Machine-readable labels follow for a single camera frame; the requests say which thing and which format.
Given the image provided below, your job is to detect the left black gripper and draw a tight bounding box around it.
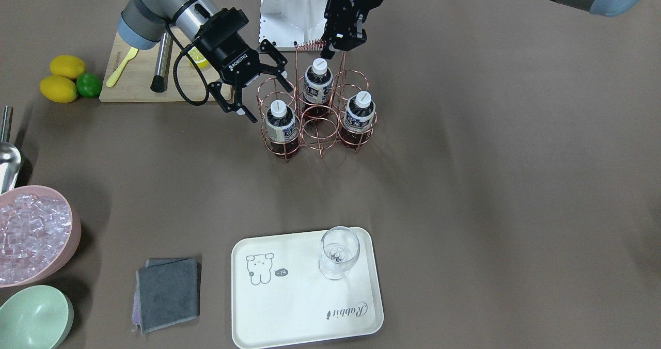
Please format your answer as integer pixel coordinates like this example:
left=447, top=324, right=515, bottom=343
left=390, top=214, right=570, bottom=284
left=320, top=0, right=384, bottom=59

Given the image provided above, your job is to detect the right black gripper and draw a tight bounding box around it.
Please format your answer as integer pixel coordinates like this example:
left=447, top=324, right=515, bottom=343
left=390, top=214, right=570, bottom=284
left=195, top=8, right=294, bottom=123

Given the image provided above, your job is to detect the copper wire bottle basket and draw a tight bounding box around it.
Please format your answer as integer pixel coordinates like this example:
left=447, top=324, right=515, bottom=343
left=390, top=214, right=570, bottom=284
left=256, top=52, right=378, bottom=162

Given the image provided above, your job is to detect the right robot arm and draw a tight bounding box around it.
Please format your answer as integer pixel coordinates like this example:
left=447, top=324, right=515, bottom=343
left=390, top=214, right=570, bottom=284
left=117, top=0, right=294, bottom=123

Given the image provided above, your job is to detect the tea bottle front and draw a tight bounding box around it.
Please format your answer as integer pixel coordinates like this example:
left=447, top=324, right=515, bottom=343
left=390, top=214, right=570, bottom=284
left=266, top=99, right=300, bottom=160
left=338, top=91, right=375, bottom=149

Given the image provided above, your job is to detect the tea bottle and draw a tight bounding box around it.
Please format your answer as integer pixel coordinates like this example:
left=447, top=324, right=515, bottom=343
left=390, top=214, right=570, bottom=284
left=338, top=91, right=375, bottom=149
left=304, top=58, right=333, bottom=119
left=266, top=99, right=300, bottom=160

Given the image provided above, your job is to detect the tea bottle back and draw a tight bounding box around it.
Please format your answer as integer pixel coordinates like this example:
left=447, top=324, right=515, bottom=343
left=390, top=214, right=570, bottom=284
left=304, top=58, right=333, bottom=119

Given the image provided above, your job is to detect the half lemon slice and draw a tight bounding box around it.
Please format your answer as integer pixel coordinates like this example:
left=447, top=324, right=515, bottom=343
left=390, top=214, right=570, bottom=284
left=188, top=47, right=210, bottom=69

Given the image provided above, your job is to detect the steel muddler black tip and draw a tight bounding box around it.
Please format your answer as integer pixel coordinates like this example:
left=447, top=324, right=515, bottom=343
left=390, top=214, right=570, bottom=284
left=150, top=31, right=174, bottom=93

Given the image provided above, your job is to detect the yellow plastic knife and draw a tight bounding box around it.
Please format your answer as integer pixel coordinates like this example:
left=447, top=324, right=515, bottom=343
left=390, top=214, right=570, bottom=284
left=105, top=47, right=139, bottom=88

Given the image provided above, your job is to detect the bamboo cutting board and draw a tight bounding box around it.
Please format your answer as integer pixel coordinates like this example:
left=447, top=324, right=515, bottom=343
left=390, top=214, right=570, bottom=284
left=99, top=27, right=220, bottom=104

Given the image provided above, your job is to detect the green lime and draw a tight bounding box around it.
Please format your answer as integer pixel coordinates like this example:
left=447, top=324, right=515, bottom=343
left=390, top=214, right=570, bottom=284
left=75, top=72, right=102, bottom=98

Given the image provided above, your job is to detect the clear wine glass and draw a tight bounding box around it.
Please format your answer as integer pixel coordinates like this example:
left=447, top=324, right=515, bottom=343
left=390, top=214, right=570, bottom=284
left=317, top=226, right=361, bottom=280

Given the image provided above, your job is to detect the yellow lemon upper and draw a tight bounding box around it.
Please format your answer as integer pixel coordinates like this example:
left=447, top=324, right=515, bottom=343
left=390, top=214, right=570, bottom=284
left=49, top=55, right=87, bottom=81

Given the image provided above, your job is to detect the yellow lemon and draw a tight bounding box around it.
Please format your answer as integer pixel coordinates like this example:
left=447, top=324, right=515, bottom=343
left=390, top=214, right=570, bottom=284
left=49, top=55, right=87, bottom=81
left=39, top=75, right=78, bottom=103

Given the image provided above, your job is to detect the yellow lemon lower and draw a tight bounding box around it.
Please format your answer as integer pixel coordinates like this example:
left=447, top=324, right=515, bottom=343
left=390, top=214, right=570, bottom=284
left=39, top=75, right=78, bottom=103

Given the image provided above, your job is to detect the cream rabbit tray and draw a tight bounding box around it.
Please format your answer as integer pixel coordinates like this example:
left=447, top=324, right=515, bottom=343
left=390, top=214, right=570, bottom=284
left=231, top=227, right=384, bottom=348

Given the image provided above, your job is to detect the grey folded cloth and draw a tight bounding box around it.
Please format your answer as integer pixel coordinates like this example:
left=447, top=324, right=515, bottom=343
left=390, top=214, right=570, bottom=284
left=132, top=258, right=201, bottom=335

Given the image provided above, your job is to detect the steel ice scoop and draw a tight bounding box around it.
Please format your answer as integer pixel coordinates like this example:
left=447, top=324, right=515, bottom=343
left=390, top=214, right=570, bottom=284
left=1, top=106, right=23, bottom=194

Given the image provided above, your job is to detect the pink bowl of ice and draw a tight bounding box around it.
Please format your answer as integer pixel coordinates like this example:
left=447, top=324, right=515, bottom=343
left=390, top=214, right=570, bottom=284
left=1, top=186, right=81, bottom=288

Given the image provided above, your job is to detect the green empty bowl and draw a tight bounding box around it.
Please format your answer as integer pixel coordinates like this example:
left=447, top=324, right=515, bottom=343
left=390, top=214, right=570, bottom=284
left=1, top=285, right=75, bottom=348

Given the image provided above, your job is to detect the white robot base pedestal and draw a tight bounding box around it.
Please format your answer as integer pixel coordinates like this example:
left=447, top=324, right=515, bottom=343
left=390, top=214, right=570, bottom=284
left=258, top=0, right=327, bottom=53

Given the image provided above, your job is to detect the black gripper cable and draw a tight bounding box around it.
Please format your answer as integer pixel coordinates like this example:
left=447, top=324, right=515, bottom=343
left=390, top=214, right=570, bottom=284
left=165, top=24, right=212, bottom=107

